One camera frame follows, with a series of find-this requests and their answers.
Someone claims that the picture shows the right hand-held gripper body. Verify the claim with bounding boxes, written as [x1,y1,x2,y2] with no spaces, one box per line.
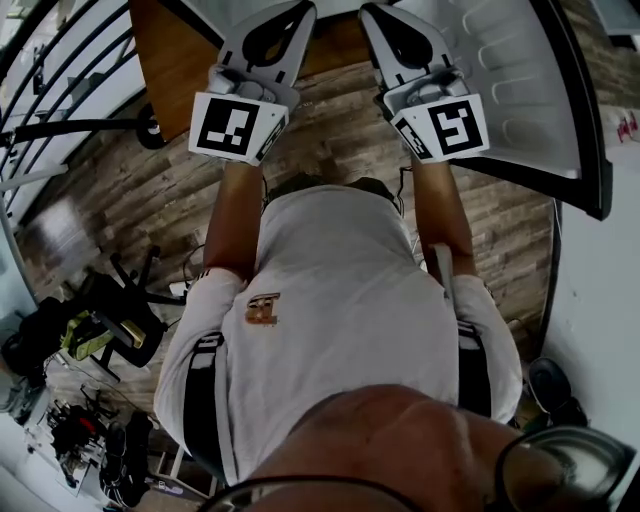
[374,66,490,165]

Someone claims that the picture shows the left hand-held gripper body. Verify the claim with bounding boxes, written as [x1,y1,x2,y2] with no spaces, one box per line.
[188,63,301,167]

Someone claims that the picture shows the person's left forearm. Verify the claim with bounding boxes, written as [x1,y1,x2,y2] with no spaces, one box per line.
[202,159,266,281]

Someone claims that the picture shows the person's right forearm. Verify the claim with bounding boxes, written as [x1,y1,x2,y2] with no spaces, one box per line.
[409,157,479,279]

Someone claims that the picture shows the pack of white bottles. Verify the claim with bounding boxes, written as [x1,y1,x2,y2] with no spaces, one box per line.
[607,107,640,151]

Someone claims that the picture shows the black metal railing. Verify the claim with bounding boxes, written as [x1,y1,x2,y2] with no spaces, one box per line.
[0,0,151,201]

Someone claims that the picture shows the person's white shirt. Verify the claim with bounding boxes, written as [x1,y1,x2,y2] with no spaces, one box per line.
[152,184,524,486]

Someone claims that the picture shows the black office chair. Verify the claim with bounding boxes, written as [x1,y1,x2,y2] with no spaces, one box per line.
[79,244,187,371]

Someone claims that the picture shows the yellow-green bag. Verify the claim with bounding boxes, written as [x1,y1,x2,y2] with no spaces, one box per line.
[59,309,146,362]

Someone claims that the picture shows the black round stool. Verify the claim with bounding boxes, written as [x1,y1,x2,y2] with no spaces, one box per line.
[527,357,589,429]

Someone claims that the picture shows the black bag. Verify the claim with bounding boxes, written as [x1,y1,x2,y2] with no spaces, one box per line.
[0,297,76,381]

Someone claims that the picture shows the person's head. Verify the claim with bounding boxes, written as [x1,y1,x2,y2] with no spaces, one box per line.
[244,384,640,512]

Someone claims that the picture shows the black equipment with red part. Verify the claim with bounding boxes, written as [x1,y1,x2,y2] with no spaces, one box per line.
[47,399,121,461]

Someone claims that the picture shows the black-framed glasses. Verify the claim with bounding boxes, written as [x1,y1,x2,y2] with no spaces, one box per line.
[199,424,639,512]

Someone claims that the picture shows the white hanging strap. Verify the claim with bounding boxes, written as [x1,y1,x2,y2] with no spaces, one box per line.
[432,243,456,301]

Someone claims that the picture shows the black harness strap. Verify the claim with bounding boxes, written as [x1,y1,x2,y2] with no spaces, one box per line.
[182,332,227,481]
[457,319,494,419]

